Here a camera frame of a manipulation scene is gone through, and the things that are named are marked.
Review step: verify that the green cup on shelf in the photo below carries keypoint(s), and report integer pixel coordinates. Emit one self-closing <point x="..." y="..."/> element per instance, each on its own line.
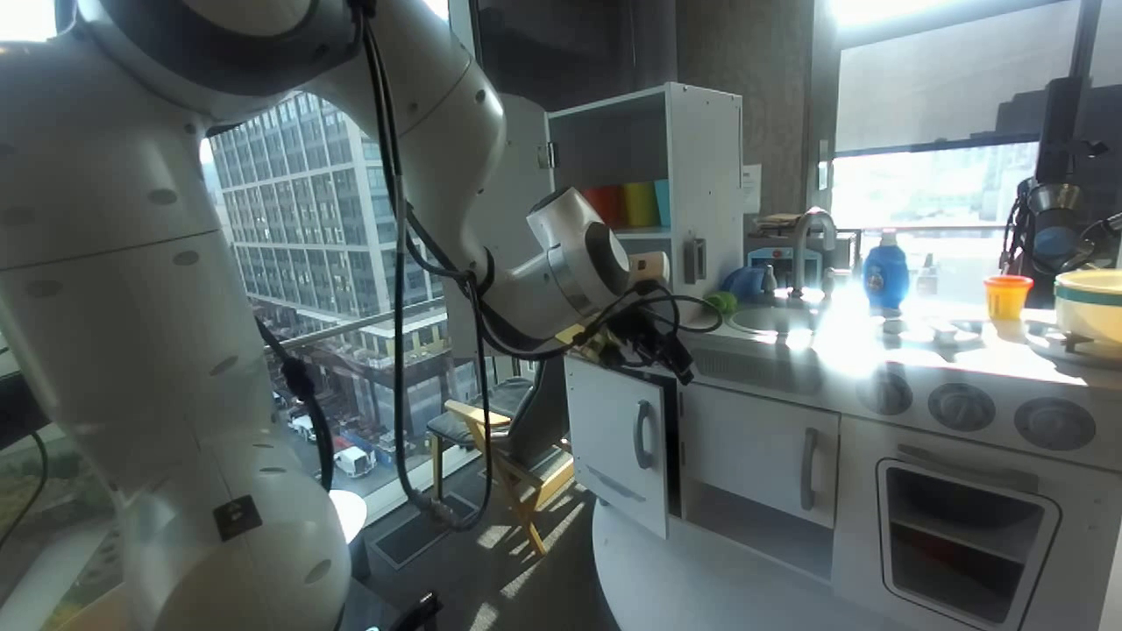
<point x="639" y="209"/>

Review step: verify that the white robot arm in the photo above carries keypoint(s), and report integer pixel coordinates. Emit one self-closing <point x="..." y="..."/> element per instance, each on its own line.
<point x="125" y="309"/>

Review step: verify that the small orange cup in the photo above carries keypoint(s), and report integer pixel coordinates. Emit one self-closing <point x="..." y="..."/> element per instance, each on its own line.
<point x="1009" y="297"/>

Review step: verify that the blue detergent bottle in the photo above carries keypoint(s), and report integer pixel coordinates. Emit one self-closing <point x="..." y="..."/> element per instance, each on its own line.
<point x="886" y="275"/>

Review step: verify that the teal cup on shelf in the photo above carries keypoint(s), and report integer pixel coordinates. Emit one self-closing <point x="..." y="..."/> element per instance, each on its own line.
<point x="662" y="192"/>

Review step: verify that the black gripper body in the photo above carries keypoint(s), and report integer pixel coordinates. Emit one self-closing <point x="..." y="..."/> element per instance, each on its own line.
<point x="650" y="342"/>

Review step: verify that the grey toy faucet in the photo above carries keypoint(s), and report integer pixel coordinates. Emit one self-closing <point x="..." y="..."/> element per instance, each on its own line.
<point x="814" y="239"/>

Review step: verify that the white fridge door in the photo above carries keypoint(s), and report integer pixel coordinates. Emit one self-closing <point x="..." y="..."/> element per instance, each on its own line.
<point x="622" y="441"/>

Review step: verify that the round white table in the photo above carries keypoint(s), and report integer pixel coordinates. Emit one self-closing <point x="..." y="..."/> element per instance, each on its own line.
<point x="701" y="584"/>

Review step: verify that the wrist mounted yellow camera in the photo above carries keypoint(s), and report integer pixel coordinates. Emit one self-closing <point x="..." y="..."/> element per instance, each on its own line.
<point x="593" y="345"/>

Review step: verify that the green rimmed white bowl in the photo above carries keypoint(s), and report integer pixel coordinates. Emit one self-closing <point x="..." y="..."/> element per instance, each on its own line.
<point x="1090" y="309"/>

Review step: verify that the white toy oven door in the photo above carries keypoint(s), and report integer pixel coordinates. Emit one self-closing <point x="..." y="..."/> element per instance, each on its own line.
<point x="963" y="549"/>

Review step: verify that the white toy kitchen cabinet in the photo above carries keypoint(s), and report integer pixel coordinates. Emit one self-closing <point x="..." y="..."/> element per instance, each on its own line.
<point x="996" y="400"/>

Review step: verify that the orange cup on shelf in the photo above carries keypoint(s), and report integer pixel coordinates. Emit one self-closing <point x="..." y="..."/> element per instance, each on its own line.
<point x="607" y="205"/>

